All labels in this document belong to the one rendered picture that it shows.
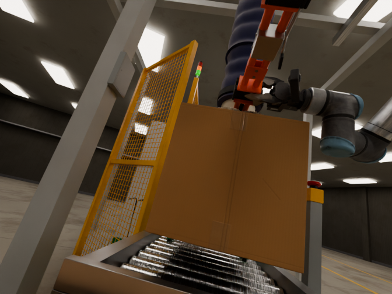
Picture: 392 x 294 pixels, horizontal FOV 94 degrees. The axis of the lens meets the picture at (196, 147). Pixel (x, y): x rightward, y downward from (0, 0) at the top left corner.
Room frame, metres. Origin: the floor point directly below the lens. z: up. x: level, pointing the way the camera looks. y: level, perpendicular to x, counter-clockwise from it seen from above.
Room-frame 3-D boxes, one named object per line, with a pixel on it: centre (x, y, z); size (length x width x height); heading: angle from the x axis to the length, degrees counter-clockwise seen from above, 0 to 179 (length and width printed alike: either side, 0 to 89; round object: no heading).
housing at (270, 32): (0.35, -0.12, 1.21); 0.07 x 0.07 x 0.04; 84
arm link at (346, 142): (0.54, -0.46, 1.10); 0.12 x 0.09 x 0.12; 109
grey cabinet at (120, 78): (1.28, 0.71, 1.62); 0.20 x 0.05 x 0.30; 174
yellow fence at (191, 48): (1.52, 0.49, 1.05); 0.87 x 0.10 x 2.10; 46
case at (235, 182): (0.80, -0.16, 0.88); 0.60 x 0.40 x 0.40; 172
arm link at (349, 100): (0.53, -0.45, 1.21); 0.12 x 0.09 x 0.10; 84
